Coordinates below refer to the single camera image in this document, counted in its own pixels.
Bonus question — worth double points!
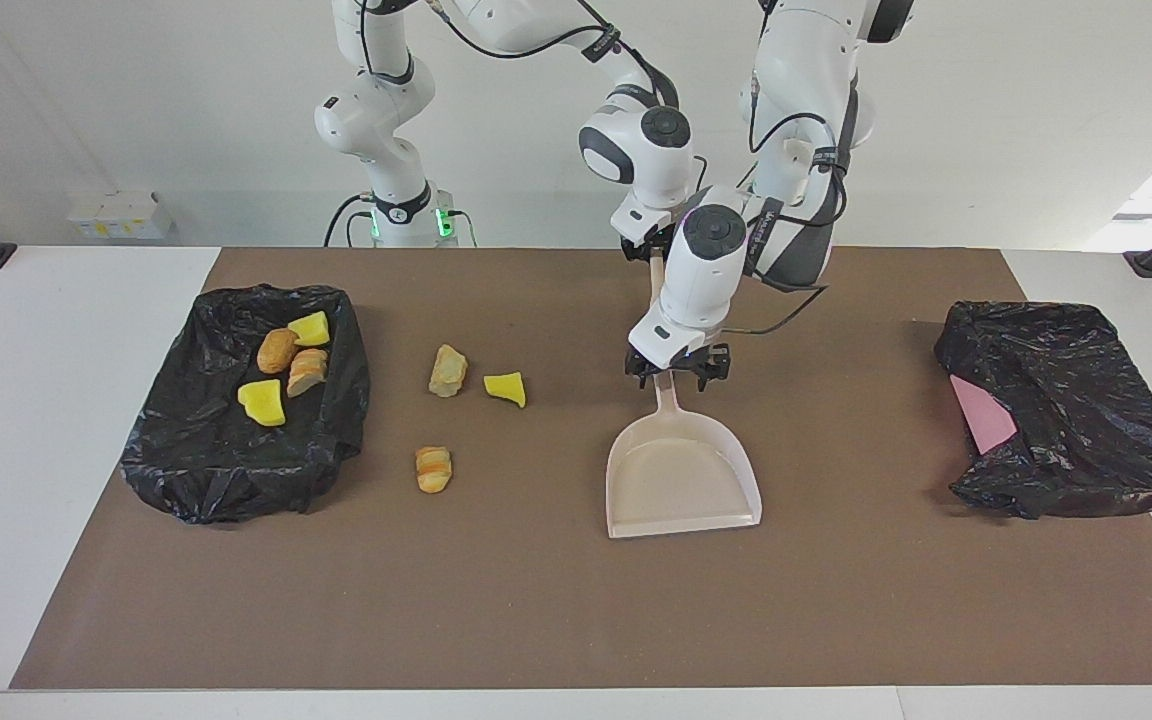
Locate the beige plastic dustpan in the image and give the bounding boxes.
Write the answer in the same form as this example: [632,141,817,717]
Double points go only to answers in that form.
[605,370,763,540]

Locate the yellow sponge piece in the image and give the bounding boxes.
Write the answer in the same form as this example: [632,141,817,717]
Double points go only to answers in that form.
[483,371,528,410]
[237,379,288,428]
[287,311,332,348]

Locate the pale toy bread piece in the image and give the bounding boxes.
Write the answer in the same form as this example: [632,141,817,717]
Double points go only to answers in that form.
[428,344,469,399]

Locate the striped toy croissant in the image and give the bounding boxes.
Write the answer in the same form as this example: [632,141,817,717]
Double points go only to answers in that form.
[286,348,329,399]
[415,446,454,494]

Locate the brown oval toy bread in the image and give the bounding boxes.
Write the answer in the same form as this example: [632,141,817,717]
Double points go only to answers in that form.
[256,328,299,375]

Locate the pink bin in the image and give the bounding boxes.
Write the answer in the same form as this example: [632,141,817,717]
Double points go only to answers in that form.
[949,375,1019,456]

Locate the crumpled black trash bag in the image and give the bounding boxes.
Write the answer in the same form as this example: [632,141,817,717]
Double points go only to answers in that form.
[934,300,1152,520]

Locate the right black trash bag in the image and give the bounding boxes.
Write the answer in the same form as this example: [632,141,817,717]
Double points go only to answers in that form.
[120,285,372,526]

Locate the brown table mat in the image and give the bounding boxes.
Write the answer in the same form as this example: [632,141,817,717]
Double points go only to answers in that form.
[11,247,1152,691]

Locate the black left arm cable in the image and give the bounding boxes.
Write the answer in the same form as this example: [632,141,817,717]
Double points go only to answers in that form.
[716,85,852,337]

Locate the white wall socket box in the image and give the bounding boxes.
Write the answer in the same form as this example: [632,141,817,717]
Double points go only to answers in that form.
[66,190,175,241]

